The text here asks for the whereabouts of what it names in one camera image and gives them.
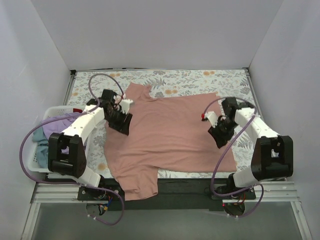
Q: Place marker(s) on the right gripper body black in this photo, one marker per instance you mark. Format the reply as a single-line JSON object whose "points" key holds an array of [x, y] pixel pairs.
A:
{"points": [[219, 135]]}

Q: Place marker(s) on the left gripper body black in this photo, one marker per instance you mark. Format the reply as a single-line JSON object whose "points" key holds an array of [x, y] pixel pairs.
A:
{"points": [[120, 122]]}

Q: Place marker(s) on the pink t-shirt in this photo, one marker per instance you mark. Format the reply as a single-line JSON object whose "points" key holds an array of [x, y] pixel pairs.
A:
{"points": [[164, 133]]}

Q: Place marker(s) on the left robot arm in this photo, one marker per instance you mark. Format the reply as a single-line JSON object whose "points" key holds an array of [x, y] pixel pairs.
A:
{"points": [[66, 150]]}

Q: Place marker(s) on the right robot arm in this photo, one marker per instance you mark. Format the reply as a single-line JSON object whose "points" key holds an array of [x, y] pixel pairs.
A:
{"points": [[273, 154]]}

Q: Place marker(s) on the floral tablecloth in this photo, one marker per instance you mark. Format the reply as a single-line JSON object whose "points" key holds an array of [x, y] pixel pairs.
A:
{"points": [[164, 83]]}

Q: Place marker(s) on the lavender t-shirt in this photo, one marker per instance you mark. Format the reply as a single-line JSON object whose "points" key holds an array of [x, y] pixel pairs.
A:
{"points": [[59, 124]]}

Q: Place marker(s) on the teal blue t-shirt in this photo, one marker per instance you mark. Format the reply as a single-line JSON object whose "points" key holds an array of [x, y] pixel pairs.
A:
{"points": [[42, 148]]}

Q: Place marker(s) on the white plastic laundry basket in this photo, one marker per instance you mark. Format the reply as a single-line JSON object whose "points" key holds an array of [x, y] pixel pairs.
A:
{"points": [[50, 112]]}

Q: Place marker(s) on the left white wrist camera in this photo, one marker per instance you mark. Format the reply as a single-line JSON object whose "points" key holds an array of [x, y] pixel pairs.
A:
{"points": [[125, 105]]}

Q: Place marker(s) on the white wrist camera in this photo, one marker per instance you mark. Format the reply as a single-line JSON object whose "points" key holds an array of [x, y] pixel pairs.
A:
{"points": [[125, 105], [211, 117]]}

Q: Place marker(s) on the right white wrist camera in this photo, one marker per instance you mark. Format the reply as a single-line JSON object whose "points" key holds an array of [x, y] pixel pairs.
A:
{"points": [[211, 117]]}

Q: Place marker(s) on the aluminium table edge rail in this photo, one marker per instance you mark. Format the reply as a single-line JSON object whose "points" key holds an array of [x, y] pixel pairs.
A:
{"points": [[68, 87]]}

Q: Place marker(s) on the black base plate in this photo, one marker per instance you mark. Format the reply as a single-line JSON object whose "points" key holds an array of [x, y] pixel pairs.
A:
{"points": [[150, 197]]}

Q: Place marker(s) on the aluminium front frame rail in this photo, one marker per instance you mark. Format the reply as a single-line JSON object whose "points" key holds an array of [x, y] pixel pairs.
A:
{"points": [[272, 213]]}

